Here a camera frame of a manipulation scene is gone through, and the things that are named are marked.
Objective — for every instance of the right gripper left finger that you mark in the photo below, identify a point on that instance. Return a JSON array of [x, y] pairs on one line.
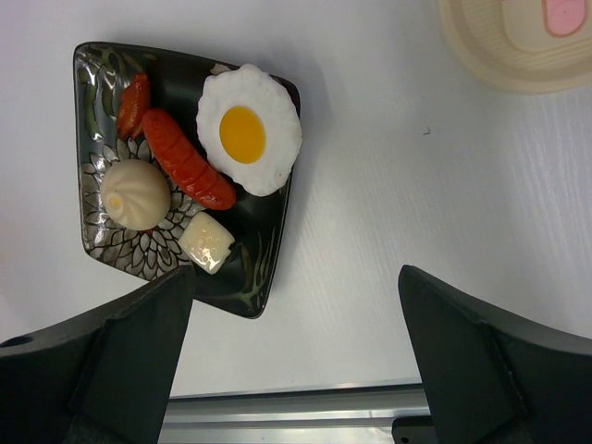
[[103, 376]]

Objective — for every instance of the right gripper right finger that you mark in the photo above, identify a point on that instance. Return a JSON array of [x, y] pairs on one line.
[[492, 376]]

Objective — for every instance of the cream tofu block toy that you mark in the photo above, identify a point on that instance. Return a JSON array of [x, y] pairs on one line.
[[206, 242]]

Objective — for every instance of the fried egg toy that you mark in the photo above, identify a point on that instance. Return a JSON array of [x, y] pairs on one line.
[[249, 128]]

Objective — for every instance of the white steamed bun toy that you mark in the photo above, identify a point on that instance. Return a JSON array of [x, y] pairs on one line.
[[135, 194]]

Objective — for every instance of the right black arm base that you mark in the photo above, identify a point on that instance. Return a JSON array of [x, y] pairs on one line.
[[414, 430]]

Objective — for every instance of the small red shrimp toy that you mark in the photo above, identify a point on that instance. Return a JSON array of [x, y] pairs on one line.
[[134, 102]]

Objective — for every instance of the red sausage toy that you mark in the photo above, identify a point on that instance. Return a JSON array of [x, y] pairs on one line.
[[181, 161]]

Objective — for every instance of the cream lunch box lid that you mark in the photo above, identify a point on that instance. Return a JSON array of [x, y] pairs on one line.
[[529, 47]]

